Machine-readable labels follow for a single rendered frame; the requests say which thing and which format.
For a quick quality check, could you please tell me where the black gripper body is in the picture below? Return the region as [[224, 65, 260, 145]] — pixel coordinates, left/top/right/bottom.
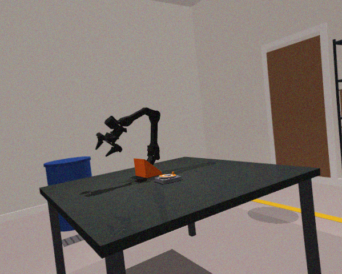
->
[[96, 131, 122, 152]]

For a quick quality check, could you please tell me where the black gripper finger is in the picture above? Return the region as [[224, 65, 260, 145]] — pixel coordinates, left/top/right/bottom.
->
[[95, 137, 103, 149], [106, 147, 118, 157]]

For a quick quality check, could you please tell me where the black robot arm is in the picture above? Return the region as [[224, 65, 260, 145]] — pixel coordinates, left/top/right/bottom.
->
[[104, 107, 160, 165]]

